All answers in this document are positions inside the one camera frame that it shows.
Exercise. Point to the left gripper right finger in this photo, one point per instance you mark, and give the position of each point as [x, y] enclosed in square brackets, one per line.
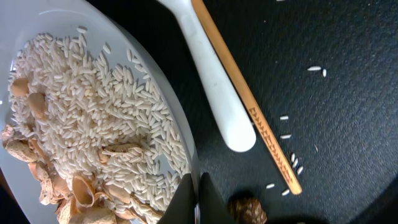
[212, 207]

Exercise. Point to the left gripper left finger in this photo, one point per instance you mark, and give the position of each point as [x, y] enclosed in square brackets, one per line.
[181, 209]

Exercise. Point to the brown walnut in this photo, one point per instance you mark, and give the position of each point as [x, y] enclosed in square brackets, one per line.
[247, 211]

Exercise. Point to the rice and peanut shells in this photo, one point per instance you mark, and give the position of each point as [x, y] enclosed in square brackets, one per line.
[102, 144]

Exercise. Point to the grey plate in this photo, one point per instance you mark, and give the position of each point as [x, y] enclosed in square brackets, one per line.
[22, 21]

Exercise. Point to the white plastic fork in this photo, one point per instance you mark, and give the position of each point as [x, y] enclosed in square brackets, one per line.
[228, 111]

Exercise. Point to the wooden chopstick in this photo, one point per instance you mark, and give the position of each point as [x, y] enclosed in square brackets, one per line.
[247, 97]

